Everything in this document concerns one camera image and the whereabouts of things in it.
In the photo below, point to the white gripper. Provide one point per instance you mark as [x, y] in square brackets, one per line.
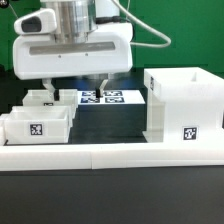
[107, 50]

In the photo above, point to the white drawer box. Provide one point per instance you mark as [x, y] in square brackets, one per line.
[38, 124]
[67, 97]

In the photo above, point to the white front drawer box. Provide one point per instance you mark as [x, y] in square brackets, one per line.
[38, 124]

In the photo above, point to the white drawer cabinet frame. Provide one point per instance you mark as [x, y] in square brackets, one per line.
[184, 105]

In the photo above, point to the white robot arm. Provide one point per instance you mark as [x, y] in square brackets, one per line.
[63, 39]

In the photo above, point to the fiducial marker sheet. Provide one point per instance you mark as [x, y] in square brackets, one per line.
[110, 97]

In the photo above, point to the white left fence rail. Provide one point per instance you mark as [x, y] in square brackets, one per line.
[2, 129]

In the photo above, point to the white fence rail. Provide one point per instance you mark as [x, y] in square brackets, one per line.
[2, 129]
[109, 156]

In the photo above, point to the white front fence rail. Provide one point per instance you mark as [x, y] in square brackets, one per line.
[109, 156]

